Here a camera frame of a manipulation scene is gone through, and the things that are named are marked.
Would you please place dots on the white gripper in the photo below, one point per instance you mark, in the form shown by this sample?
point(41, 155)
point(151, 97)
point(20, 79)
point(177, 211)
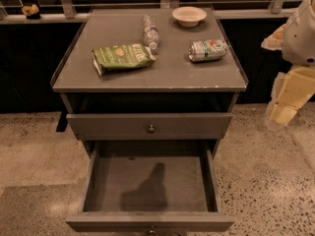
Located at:
point(300, 38)

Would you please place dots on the green jalapeno chip bag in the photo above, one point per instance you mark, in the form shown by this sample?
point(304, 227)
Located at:
point(122, 57)

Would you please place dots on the round metal drawer knob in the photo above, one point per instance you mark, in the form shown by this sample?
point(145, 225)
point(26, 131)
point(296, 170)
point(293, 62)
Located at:
point(151, 129)

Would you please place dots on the middle drawer metal knob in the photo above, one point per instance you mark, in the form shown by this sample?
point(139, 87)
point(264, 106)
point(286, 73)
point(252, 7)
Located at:
point(152, 230)

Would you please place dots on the green white soda can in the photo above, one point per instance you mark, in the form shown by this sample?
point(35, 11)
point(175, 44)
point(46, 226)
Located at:
point(207, 50)

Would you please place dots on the white paper bowl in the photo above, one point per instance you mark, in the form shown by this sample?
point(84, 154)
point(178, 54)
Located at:
point(189, 17)

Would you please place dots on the clear plastic water bottle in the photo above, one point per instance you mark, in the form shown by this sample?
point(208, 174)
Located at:
point(150, 33)

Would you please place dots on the open grey middle drawer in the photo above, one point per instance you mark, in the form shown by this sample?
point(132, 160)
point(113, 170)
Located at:
point(133, 185)

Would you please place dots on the grey drawer cabinet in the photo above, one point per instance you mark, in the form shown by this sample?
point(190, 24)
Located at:
point(173, 84)

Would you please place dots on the small yellow black object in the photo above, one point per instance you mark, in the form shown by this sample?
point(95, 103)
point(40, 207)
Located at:
point(31, 12)

